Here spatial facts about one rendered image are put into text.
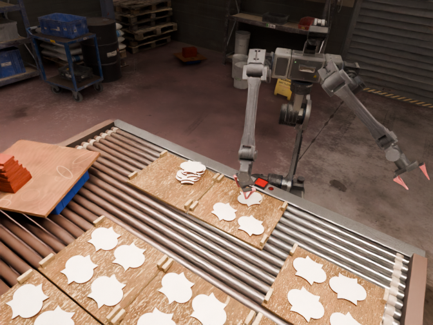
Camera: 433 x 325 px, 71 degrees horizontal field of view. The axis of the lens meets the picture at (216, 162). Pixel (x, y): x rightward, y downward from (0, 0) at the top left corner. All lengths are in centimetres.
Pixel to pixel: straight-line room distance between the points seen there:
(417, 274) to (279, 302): 64
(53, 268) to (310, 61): 168
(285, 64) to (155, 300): 145
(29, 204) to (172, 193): 66
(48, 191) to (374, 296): 151
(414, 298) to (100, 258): 130
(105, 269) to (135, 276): 13
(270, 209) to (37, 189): 116
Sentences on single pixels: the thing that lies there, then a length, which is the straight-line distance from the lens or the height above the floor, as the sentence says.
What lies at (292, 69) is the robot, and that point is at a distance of 198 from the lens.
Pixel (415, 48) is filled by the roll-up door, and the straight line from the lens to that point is 589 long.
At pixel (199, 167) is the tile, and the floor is 100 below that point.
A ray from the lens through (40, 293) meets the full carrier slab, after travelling 142.
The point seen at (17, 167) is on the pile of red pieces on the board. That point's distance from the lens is 171.
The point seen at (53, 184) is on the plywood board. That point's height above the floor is 104.
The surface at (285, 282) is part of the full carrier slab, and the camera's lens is 139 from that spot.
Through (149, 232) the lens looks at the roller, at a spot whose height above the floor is 92.
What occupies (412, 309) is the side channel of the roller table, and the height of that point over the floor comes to 95.
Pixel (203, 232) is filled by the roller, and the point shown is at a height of 92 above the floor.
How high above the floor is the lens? 207
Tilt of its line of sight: 37 degrees down
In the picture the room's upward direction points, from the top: 4 degrees clockwise
